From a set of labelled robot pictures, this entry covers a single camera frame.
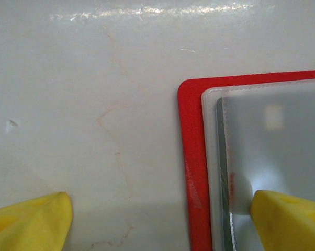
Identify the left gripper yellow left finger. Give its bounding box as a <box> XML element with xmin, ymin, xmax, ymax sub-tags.
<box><xmin>0</xmin><ymin>191</ymin><xmax>74</xmax><ymax>251</ymax></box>

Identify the red card holder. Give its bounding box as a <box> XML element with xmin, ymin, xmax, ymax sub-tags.
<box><xmin>177</xmin><ymin>69</ymin><xmax>315</xmax><ymax>251</ymax></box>

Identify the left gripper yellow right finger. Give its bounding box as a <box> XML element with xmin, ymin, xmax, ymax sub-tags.
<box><xmin>249</xmin><ymin>190</ymin><xmax>315</xmax><ymax>251</ymax></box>

